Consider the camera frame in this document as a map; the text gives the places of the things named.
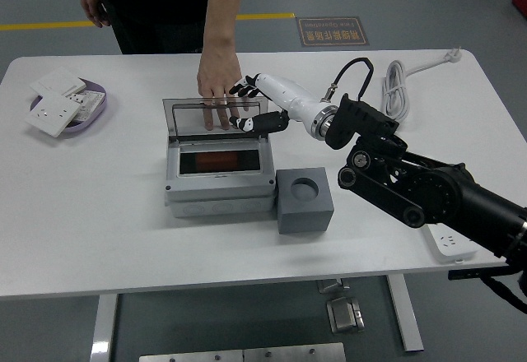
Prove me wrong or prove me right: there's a small metal floor bracket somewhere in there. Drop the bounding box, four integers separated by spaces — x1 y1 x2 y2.
315 278 352 295

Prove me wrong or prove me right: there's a yellow floor tape line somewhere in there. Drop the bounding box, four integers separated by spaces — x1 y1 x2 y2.
0 12 296 32

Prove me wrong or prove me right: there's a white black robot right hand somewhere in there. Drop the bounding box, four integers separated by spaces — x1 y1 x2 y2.
228 72 330 134

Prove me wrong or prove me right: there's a grey cube with round hole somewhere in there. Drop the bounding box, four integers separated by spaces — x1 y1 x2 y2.
275 166 335 236

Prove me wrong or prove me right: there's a white power strip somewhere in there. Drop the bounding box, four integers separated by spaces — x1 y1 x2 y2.
420 223 481 265

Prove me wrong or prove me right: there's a grey box with clear lid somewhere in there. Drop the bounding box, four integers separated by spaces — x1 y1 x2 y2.
162 95 277 219

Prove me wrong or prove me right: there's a brown floor sign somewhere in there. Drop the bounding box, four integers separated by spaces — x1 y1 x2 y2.
295 16 371 48

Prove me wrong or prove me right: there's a white socket plate with print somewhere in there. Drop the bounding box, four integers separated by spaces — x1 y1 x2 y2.
67 89 106 124

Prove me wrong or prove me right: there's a grey metal base plate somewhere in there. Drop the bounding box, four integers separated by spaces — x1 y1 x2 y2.
138 341 347 362

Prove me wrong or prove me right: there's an orange cylinder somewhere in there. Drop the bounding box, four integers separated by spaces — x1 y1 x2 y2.
194 152 241 171

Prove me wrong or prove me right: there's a black table control panel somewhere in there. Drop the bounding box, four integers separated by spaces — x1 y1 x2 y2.
447 266 515 281

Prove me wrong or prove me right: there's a metal floor socket box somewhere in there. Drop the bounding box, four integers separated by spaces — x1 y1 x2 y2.
325 295 367 335

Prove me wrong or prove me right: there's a purple tray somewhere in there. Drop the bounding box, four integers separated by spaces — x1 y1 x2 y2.
29 77 110 135

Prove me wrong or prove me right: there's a white power cord with plug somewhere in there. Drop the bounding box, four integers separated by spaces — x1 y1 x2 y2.
380 47 463 119

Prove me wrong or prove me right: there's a white switch plate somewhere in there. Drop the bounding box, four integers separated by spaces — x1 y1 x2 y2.
30 67 86 97

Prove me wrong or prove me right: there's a white table leg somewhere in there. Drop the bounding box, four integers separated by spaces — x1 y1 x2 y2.
385 274 426 353
89 293 120 362

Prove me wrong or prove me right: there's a person's left hand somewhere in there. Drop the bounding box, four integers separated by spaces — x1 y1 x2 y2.
196 44 244 132

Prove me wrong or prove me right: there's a person's right hand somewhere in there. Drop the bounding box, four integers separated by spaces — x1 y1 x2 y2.
80 0 112 30

